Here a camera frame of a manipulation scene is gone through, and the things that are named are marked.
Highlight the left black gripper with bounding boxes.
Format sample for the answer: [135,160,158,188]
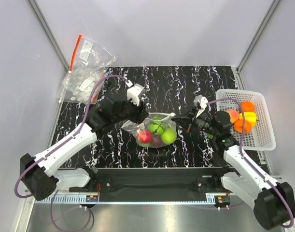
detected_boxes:
[113,95,149,125]

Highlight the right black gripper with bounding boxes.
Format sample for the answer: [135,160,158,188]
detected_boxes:
[171,106,218,137]

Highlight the green apple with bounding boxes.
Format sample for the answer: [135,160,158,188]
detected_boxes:
[160,128,177,145]

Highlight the clear bag with white dots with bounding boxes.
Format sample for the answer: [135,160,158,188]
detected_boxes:
[122,113,177,148]

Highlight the green bell pepper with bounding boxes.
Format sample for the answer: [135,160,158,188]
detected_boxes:
[148,117,167,136]

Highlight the dark purple plum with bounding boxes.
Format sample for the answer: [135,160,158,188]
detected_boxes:
[150,136,164,148]

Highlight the red yellow pomegranate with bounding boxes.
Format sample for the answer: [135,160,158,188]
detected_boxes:
[137,130,152,146]

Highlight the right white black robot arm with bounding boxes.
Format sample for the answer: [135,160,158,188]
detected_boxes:
[173,111,295,230]

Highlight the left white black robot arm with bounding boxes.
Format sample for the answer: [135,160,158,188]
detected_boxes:
[14,91,149,201]

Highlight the clear bag with coloured zippers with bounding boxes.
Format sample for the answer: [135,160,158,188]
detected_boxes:
[61,67,108,103]

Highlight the clear bag with red zipper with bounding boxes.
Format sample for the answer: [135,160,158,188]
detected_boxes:
[68,34,118,74]

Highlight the orange fruit top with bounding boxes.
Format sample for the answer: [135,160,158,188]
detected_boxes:
[241,101,255,112]

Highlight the orange fruit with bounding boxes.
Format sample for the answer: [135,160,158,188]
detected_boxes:
[241,101,255,112]
[233,119,252,134]

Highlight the black marble pattern mat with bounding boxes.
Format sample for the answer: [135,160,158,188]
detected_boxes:
[63,66,237,168]

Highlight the peach fruit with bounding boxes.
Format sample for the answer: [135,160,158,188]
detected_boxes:
[227,110,239,124]

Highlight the orange fruit lower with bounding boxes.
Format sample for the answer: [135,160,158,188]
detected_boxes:
[233,119,252,134]

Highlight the yellow bell pepper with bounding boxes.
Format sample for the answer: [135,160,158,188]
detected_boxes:
[239,112,257,127]

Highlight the white plastic basket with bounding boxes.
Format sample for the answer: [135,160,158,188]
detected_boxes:
[216,89,276,151]

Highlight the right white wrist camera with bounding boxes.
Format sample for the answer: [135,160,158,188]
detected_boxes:
[193,95,208,118]

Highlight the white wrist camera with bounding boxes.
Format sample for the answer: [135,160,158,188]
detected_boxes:
[193,95,208,118]
[126,84,145,106]

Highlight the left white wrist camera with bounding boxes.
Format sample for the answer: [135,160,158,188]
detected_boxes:
[126,84,145,106]

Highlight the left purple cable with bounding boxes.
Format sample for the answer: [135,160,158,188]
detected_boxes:
[14,75,133,230]

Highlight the purple cable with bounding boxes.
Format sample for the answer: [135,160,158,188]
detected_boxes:
[14,75,133,230]
[206,98,295,228]

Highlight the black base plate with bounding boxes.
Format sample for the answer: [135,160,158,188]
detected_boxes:
[70,168,227,203]

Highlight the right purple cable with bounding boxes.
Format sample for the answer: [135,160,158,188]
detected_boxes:
[206,98,295,228]

